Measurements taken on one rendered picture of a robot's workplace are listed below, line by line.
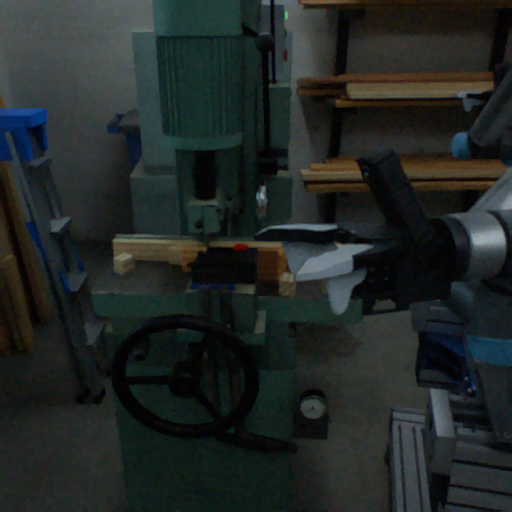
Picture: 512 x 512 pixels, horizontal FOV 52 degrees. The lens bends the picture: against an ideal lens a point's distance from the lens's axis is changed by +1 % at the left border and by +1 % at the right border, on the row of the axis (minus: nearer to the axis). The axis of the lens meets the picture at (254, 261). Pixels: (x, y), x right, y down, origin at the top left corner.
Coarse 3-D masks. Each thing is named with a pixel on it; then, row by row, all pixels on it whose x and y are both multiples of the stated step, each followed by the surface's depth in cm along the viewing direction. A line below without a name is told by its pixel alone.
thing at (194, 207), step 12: (216, 192) 125; (192, 204) 117; (204, 204) 117; (216, 204) 117; (192, 216) 118; (204, 216) 118; (216, 216) 118; (192, 228) 119; (204, 228) 119; (216, 228) 119
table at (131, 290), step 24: (144, 264) 128; (168, 264) 128; (96, 288) 116; (120, 288) 116; (144, 288) 116; (168, 288) 116; (264, 288) 116; (312, 288) 116; (96, 312) 117; (120, 312) 116; (144, 312) 116; (168, 312) 116; (264, 312) 113; (288, 312) 114; (312, 312) 113; (360, 312) 113; (192, 336) 107; (240, 336) 106; (264, 336) 106
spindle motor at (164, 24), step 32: (160, 0) 99; (192, 0) 96; (224, 0) 98; (160, 32) 101; (192, 32) 99; (224, 32) 100; (160, 64) 105; (192, 64) 101; (224, 64) 103; (160, 96) 109; (192, 96) 104; (224, 96) 106; (192, 128) 106; (224, 128) 108
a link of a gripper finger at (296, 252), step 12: (276, 228) 58; (288, 228) 58; (300, 228) 58; (312, 228) 57; (324, 228) 57; (336, 228) 58; (264, 240) 59; (276, 240) 59; (288, 240) 58; (300, 240) 58; (312, 240) 57; (324, 240) 57; (288, 252) 60; (300, 252) 59; (312, 252) 59; (324, 252) 58; (288, 264) 60; (300, 264) 60
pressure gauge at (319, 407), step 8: (304, 392) 117; (312, 392) 116; (320, 392) 117; (304, 400) 116; (312, 400) 116; (320, 400) 115; (304, 408) 117; (320, 408) 116; (304, 416) 117; (312, 416) 117; (320, 416) 117
